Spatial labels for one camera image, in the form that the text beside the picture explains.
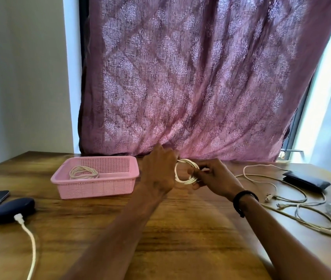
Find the person's left forearm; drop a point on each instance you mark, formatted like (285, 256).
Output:
(116, 244)

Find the pink plastic basket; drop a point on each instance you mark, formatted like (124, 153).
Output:
(95, 186)

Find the dark blue earbuds case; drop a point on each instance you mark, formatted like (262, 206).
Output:
(11, 209)

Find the black wristband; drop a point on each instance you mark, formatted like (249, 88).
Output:
(241, 196)

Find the wooden desk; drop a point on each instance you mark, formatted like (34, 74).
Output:
(95, 230)

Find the metal window latch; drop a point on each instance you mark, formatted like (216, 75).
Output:
(295, 150)

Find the black wallet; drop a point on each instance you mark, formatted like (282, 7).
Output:
(305, 181)

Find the person's right forearm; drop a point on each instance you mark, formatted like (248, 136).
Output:
(288, 253)

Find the person's right hand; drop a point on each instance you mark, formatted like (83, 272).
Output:
(218, 180)

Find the purple patterned curtain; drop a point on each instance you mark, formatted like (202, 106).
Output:
(197, 84)

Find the person's left hand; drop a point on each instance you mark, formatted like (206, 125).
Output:
(159, 172)

